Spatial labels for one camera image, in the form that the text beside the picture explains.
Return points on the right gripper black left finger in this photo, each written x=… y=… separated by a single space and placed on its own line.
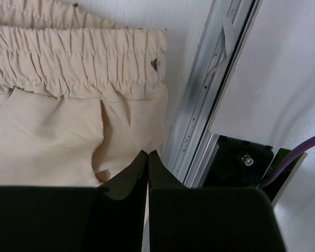
x=109 y=217

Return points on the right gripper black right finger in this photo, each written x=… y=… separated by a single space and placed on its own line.
x=208 y=219

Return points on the beige trousers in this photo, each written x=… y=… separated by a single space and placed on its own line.
x=80 y=96

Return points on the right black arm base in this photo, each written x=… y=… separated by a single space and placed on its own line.
x=239 y=163

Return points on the aluminium front rail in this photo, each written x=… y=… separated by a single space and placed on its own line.
x=191 y=145

